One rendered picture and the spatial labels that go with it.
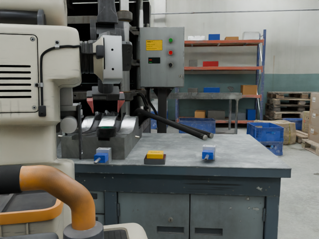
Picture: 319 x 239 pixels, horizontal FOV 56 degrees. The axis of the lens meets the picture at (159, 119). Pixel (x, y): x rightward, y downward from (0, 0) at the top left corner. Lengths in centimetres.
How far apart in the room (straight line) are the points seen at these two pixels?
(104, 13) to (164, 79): 113
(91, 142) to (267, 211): 74
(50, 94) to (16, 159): 18
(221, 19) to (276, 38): 144
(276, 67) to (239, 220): 699
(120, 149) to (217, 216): 47
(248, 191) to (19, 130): 85
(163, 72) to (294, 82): 640
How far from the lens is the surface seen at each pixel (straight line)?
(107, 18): 96
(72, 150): 126
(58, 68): 72
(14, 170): 42
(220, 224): 128
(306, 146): 554
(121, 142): 120
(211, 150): 120
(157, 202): 124
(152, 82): 203
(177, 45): 204
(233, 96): 478
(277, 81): 810
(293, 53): 822
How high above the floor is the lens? 111
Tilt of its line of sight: 7 degrees down
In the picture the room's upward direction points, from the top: straight up
